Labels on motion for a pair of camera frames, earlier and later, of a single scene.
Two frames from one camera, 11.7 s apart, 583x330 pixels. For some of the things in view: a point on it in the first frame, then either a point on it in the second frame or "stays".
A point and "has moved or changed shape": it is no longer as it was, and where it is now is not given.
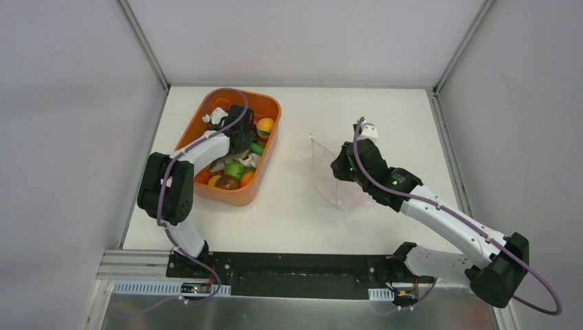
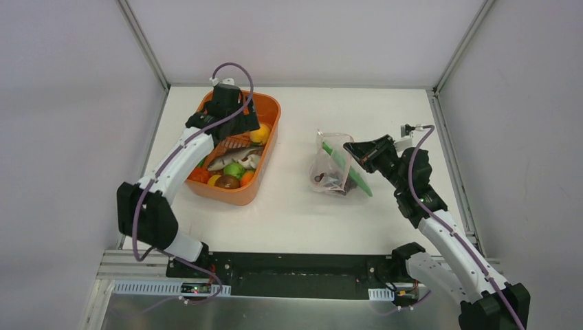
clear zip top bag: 339,193 has moved or changed shape
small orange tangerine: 247,178 stays
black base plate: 297,276 stays
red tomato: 203,176 stays
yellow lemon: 212,180 stays
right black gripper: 343,165 to 370,155
